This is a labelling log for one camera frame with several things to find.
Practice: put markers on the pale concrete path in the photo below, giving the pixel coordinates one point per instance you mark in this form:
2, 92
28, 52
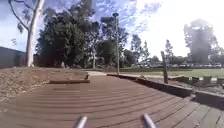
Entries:
95, 72

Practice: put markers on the tall lamp pole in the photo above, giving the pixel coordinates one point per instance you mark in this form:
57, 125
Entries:
117, 43

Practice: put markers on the row of distant trees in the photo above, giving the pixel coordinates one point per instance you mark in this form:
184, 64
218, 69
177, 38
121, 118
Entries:
136, 53

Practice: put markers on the brown wooden plank deck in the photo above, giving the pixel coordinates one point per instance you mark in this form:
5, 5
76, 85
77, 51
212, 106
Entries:
110, 100

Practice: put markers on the low wooden bench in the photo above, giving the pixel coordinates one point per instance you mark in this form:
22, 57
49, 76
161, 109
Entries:
69, 81

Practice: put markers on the large dark green tree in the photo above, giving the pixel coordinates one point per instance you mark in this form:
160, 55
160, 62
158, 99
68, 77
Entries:
66, 40

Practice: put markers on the robot's own part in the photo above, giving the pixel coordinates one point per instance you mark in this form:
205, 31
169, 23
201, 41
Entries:
149, 121
81, 122

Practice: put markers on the row of parked cars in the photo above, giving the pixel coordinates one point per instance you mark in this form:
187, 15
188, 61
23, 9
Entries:
186, 65

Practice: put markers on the green grass lawn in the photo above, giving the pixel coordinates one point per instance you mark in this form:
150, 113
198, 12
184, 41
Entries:
186, 72

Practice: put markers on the pale trunk tree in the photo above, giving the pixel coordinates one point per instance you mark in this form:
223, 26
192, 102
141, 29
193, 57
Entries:
31, 36

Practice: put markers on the row of short wooden stumps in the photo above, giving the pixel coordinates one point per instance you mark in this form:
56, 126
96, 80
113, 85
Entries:
200, 80

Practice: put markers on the tall hazy tree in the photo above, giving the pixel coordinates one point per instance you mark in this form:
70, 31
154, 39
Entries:
199, 40

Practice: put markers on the brown mulch ground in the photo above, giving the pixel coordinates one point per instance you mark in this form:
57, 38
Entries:
20, 80

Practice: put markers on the low wooden edge wall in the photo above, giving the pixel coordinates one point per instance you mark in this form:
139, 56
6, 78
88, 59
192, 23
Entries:
160, 85

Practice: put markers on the wooden post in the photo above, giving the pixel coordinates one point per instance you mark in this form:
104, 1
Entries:
164, 68

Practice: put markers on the grey building wall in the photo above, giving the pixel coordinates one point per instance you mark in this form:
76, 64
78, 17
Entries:
10, 57

